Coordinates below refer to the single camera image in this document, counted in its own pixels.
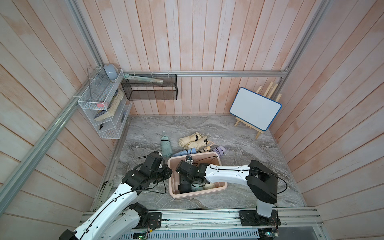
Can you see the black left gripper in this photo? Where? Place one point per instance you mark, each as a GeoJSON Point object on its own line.
{"type": "Point", "coordinates": [167, 174]}

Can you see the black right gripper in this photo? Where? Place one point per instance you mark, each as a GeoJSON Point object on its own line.
{"type": "Point", "coordinates": [182, 179]}

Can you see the black umbrella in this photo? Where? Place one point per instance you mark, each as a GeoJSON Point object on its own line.
{"type": "Point", "coordinates": [185, 188]}

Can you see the teal green umbrella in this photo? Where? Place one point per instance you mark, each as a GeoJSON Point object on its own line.
{"type": "Point", "coordinates": [196, 188]}

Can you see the mint green umbrella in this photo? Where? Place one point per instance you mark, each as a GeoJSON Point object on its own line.
{"type": "Point", "coordinates": [166, 146]}

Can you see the pink plastic storage box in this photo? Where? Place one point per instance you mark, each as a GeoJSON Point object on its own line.
{"type": "Point", "coordinates": [174, 181]}

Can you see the lilac umbrella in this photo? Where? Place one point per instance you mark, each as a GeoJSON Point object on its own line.
{"type": "Point", "coordinates": [219, 150]}

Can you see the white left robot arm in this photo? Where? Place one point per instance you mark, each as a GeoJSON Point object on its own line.
{"type": "Point", "coordinates": [120, 212]}

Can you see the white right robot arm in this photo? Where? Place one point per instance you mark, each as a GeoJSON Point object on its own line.
{"type": "Point", "coordinates": [262, 181]}

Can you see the light blue folded umbrella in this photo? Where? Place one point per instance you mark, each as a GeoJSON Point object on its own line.
{"type": "Point", "coordinates": [185, 152]}

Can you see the cream folded umbrella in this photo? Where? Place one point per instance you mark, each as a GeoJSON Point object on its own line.
{"type": "Point", "coordinates": [198, 145]}
{"type": "Point", "coordinates": [192, 138]}

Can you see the beige striped folded umbrella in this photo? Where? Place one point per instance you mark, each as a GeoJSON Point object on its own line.
{"type": "Point", "coordinates": [206, 149]}

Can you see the green paper on basket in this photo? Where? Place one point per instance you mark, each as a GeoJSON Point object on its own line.
{"type": "Point", "coordinates": [142, 79]}

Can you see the grey round speaker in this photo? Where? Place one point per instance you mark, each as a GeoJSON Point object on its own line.
{"type": "Point", "coordinates": [111, 72]}

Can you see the black wire mesh basket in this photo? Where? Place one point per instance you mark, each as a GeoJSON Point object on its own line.
{"type": "Point", "coordinates": [141, 91]}

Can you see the book in wire rack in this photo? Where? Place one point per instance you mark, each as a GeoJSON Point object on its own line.
{"type": "Point", "coordinates": [112, 108]}

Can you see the white wire shelf rack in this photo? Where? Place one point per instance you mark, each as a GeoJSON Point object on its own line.
{"type": "Point", "coordinates": [101, 89]}

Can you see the white board with blue frame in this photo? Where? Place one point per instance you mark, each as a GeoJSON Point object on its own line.
{"type": "Point", "coordinates": [255, 109]}

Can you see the aluminium frame rail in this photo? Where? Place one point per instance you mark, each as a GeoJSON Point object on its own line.
{"type": "Point", "coordinates": [211, 74]}

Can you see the metal base rail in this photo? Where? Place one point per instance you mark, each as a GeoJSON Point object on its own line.
{"type": "Point", "coordinates": [224, 224]}

